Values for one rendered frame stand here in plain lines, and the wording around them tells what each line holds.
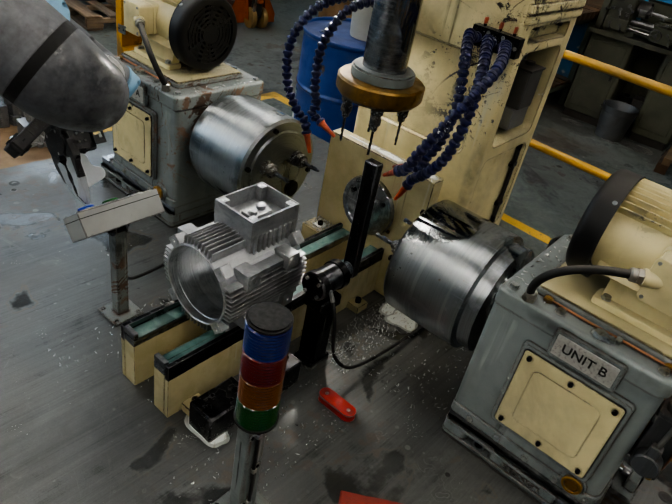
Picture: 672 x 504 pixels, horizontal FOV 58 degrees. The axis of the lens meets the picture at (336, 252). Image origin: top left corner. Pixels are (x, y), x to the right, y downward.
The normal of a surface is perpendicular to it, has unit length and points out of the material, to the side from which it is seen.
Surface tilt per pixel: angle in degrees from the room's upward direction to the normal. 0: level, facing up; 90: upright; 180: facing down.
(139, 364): 90
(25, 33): 58
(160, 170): 89
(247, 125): 32
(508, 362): 89
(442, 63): 90
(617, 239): 80
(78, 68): 67
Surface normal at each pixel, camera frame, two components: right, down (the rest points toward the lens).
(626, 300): -0.61, 0.17
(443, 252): -0.32, -0.36
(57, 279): 0.17, -0.81
